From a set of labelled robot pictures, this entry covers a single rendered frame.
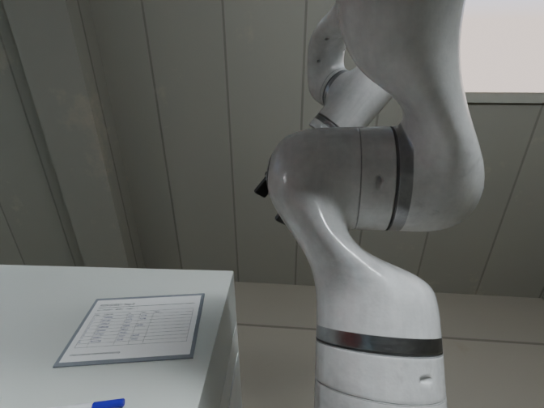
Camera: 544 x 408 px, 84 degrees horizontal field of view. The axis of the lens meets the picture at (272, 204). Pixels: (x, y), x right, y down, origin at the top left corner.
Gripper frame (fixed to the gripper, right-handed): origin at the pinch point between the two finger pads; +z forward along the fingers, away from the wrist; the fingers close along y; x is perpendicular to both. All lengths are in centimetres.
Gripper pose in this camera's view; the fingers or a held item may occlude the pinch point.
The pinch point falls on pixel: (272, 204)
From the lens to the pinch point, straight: 59.1
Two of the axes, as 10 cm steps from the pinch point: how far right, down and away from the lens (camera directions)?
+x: -6.3, -3.4, -7.0
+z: -6.3, 7.5, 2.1
